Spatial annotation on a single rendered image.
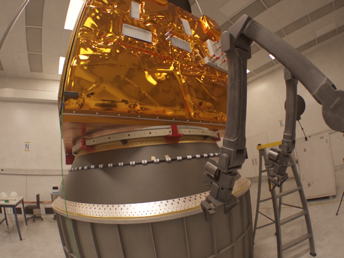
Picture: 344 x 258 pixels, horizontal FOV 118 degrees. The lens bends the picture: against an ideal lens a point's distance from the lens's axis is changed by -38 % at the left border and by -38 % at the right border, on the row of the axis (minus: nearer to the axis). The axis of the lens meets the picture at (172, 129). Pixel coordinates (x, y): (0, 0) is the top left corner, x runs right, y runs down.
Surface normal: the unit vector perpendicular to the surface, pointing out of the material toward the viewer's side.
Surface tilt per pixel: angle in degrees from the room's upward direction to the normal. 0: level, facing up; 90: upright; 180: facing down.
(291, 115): 91
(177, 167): 62
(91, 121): 90
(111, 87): 96
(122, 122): 90
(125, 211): 43
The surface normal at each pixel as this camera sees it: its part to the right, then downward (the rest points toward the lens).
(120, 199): -0.10, -0.66
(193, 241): 0.34, -0.26
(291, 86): -0.87, 0.15
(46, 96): 0.59, -0.26
